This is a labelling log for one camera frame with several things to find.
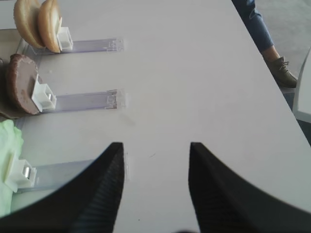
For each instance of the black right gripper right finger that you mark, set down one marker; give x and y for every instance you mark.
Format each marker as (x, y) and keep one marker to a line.
(224, 202)

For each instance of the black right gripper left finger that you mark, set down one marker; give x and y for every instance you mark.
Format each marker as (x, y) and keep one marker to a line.
(89, 203)

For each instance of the white lettuce pusher block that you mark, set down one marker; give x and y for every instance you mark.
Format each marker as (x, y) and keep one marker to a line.
(20, 174)

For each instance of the pale green lettuce leaf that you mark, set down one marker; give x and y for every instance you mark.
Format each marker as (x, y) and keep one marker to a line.
(10, 144)

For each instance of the brown meat patty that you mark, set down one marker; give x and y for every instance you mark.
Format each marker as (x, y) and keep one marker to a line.
(20, 77)

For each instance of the white bread pusher block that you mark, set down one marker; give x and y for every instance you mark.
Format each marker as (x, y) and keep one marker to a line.
(63, 37)

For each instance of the front tan bread bun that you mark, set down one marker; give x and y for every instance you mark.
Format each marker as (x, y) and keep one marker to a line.
(49, 20)

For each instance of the tan bread bun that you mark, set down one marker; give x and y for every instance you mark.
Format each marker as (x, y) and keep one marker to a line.
(49, 20)
(25, 18)

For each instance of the rear tan bread bun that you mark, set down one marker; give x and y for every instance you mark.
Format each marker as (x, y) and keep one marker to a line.
(25, 18)

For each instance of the white patty pusher block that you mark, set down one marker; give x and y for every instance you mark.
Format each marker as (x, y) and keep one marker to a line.
(43, 97)

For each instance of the olive green shoe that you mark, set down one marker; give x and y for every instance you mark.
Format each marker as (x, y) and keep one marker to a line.
(281, 74)

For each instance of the person leg in jeans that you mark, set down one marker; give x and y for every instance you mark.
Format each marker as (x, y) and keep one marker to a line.
(256, 27)

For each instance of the clear lettuce dispenser rail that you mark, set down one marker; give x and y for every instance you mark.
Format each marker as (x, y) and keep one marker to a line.
(54, 176)

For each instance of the clear patty dispenser rail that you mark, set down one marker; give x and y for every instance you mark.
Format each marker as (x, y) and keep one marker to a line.
(112, 99)

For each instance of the clear bread dispenser rail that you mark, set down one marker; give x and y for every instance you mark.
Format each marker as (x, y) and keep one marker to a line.
(102, 45)

